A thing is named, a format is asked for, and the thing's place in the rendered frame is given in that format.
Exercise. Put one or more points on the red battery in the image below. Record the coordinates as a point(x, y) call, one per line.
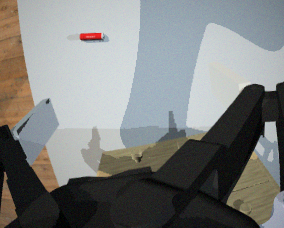
point(92, 36)

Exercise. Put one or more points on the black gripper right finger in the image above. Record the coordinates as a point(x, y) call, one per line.
point(221, 156)

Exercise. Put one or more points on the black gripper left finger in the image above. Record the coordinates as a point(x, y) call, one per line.
point(35, 207)

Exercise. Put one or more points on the small wooden chest of drawers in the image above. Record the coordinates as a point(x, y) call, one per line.
point(271, 179)

